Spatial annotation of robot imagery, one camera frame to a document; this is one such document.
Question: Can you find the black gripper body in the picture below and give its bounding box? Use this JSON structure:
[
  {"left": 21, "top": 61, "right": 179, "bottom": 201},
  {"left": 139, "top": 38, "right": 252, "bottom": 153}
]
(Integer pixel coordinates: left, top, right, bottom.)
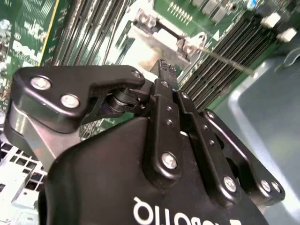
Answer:
[{"left": 37, "top": 116, "right": 267, "bottom": 225}]

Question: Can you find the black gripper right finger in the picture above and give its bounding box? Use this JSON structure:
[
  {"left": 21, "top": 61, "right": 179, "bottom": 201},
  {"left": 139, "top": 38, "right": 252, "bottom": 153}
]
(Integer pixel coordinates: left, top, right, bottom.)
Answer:
[{"left": 168, "top": 65, "right": 286, "bottom": 208}]

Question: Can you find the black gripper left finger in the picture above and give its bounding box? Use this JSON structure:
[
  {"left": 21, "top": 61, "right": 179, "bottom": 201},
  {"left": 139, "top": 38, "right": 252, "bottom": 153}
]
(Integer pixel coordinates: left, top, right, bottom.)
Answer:
[{"left": 4, "top": 59, "right": 183, "bottom": 188}]

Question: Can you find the metal CPU socket cover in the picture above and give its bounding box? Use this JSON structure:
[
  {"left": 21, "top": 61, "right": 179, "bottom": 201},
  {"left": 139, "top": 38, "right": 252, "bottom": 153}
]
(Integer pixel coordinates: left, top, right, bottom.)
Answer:
[{"left": 130, "top": 24, "right": 192, "bottom": 71}]

